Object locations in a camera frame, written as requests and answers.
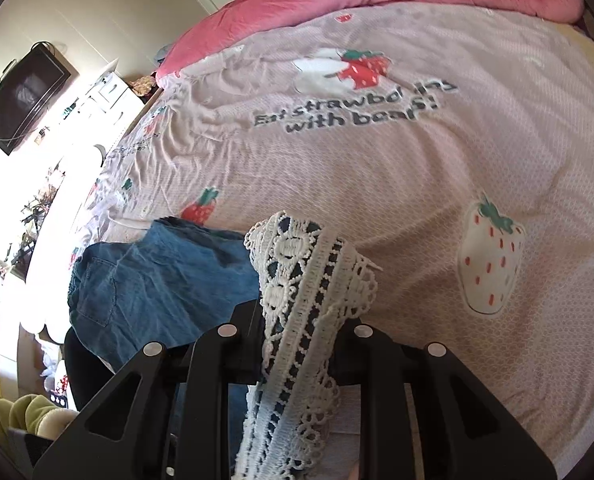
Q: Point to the black wall television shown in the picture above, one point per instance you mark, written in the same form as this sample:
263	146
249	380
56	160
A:
24	97

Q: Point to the green fabric item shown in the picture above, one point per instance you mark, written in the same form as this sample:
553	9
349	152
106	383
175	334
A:
32	412

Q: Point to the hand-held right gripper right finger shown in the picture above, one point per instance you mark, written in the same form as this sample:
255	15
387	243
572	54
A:
349	355

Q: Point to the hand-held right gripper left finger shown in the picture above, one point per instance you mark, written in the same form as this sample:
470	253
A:
247	345

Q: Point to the pink strawberry printed quilt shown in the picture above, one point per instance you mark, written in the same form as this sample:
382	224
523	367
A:
427	160

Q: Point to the white dresser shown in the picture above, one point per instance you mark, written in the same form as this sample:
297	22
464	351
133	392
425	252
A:
114	95

